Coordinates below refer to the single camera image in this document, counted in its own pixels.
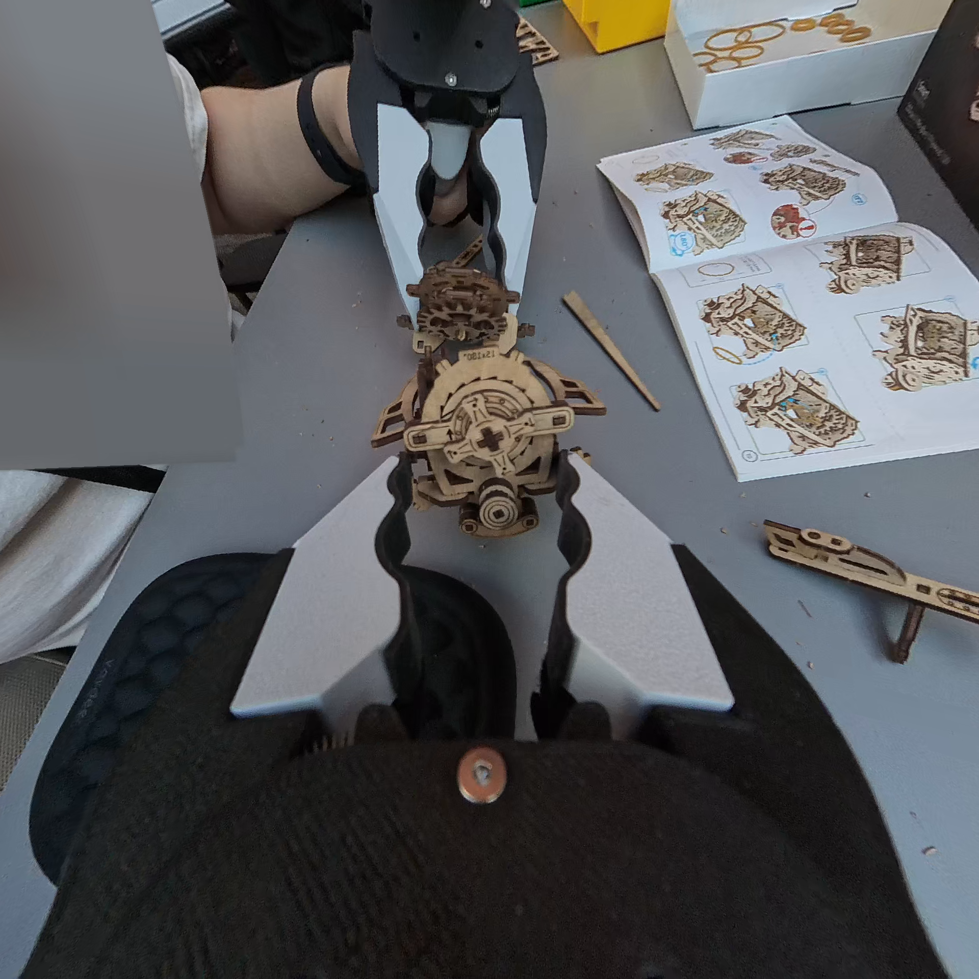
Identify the person's left forearm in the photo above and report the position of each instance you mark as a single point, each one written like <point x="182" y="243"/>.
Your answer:
<point x="252" y="153"/>

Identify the yellow plastic bin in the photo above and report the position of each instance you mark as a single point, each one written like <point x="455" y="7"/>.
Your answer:
<point x="612" y="19"/>

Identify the grey desk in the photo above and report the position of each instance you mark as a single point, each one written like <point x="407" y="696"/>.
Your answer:
<point x="803" y="688"/>

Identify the black model kit box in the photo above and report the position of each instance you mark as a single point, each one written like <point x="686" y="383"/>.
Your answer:
<point x="944" y="69"/>

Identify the black wristband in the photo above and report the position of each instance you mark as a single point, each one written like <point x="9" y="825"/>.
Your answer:
<point x="313" y="138"/>

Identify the wooden cutout sheet scrap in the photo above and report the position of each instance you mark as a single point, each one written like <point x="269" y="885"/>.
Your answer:
<point x="539" y="42"/>

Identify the white cardboard tray box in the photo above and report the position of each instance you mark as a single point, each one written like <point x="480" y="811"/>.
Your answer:
<point x="765" y="92"/>

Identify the thin wooden wedge stick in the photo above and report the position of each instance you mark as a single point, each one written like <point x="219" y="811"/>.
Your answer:
<point x="612" y="352"/>

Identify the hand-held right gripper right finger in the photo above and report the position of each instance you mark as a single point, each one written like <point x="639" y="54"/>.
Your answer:
<point x="635" y="612"/>

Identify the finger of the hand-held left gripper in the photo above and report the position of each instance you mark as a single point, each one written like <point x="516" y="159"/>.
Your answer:
<point x="514" y="206"/>
<point x="394" y="199"/>

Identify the wooden mechanical gear model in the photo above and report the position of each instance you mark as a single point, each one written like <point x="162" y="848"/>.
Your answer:
<point x="482" y="428"/>

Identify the open instruction booklet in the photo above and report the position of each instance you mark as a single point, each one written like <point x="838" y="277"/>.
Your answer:
<point x="803" y="306"/>

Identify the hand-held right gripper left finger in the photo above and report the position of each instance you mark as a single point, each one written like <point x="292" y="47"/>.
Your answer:
<point x="321" y="612"/>

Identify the group of rubber bands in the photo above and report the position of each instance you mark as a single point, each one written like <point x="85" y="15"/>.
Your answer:
<point x="746" y="42"/>

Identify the flat wooden lever part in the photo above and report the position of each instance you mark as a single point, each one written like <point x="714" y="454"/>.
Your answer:
<point x="826" y="552"/>

